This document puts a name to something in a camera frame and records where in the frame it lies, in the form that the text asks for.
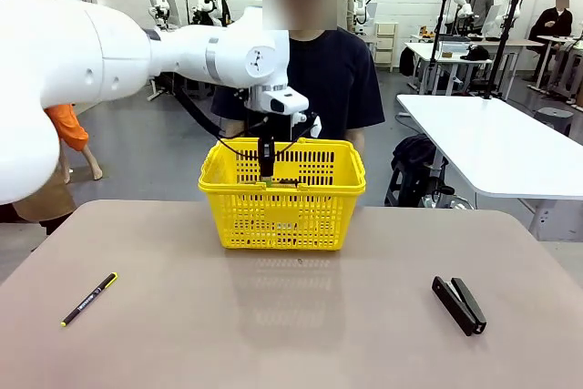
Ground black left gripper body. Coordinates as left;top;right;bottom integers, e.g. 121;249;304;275
247;108;293;140

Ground yellow plastic shopping basket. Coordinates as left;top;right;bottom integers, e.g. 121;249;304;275
198;136;367;252

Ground person in navy T-shirt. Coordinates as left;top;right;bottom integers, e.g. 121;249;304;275
211;0;386;153

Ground person in grey sweater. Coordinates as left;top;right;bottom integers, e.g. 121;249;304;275
458;0;496;37

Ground person in dark sweater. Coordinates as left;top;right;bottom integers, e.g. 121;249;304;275
527;0;574;56

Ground white drawer cabinet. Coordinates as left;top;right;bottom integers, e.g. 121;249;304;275
373;22;400;73

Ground black backpack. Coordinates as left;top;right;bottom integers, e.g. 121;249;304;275
384;133;456;208

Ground white background desk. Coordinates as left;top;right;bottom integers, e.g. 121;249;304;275
404;41;493;97

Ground black pen with yellow ends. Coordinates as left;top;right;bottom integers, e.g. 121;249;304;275
60;271;119;328

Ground black stapler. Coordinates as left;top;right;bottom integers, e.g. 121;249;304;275
431;275;487;338

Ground grey plastic stool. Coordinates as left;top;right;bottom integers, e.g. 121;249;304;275
533;106;575;135

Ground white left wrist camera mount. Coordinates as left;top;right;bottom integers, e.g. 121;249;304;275
291;110;322;139

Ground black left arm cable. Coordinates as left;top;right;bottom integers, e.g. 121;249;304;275
172;83;320;162

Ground black camera stand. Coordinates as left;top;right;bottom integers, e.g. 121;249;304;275
483;0;525;101
427;0;450;95

